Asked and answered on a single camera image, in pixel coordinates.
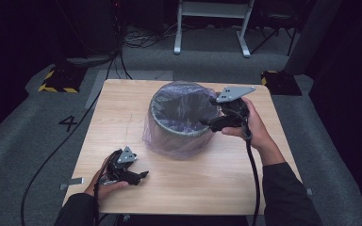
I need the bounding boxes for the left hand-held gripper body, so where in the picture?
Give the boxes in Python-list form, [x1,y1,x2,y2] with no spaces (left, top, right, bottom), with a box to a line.
[105,145,142,186]

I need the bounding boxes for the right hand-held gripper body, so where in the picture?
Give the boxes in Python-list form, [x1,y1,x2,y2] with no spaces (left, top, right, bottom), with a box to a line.
[215,86,256,129]

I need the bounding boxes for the green plastic bin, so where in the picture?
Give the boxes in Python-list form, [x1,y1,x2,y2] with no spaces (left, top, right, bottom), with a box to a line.
[149,82,221,159]

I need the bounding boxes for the purple plastic bag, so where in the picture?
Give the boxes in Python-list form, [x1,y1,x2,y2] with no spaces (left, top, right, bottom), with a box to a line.
[141,80,222,160]

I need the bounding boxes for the person's right hand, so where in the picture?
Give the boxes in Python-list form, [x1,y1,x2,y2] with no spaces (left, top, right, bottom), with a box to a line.
[221,96,287,167]

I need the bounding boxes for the person's left hand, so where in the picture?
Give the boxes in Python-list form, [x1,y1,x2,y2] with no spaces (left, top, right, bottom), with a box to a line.
[84,156,130,202]

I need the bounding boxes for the black yellow striped base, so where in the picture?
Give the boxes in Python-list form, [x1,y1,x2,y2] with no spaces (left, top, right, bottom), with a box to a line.
[260,70,304,97]
[38,65,88,94]

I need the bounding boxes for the grey floor plate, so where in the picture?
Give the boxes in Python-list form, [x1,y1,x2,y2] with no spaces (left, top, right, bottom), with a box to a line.
[84,69,173,109]

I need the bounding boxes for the black tripod stand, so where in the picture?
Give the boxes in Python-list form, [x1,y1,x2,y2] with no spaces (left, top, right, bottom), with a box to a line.
[250,12,298,57]

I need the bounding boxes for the white metal stand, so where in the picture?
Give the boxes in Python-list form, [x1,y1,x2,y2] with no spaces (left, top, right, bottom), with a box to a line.
[173,0,255,58]

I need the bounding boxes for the grey column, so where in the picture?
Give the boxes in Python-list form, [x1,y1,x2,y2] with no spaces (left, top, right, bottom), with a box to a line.
[283,0,343,76]

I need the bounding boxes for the left hand-held gripper cable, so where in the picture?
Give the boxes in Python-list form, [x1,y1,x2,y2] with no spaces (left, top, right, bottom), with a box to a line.
[92,150,123,226]

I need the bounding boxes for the hand-held gripper cable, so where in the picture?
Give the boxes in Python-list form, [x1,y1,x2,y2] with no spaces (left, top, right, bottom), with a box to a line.
[232,107,262,226]
[92,150,123,226]

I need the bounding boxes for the right hand-held gripper cable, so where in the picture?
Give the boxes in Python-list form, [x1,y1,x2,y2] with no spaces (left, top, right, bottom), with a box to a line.
[232,107,262,226]

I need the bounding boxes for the black floor cable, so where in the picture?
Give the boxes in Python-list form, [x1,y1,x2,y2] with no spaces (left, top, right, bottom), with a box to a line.
[20,50,123,226]

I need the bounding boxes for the bundle of floor cables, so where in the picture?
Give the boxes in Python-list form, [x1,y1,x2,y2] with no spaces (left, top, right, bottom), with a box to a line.
[122,23,183,50]

